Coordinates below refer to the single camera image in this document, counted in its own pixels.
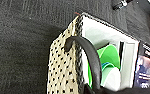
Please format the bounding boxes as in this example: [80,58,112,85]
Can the white plate with green rim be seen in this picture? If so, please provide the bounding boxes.
[87,43,122,93]

